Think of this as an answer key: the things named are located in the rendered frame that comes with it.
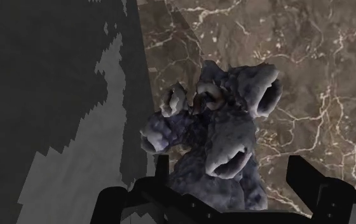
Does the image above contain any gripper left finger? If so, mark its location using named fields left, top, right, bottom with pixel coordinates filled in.
left=90, top=154, right=221, bottom=224

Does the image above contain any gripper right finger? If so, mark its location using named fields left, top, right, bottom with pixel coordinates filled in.
left=285, top=155, right=356, bottom=224

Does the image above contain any grey blue lumpy animal figure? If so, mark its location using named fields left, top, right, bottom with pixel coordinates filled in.
left=139, top=60, right=283, bottom=211

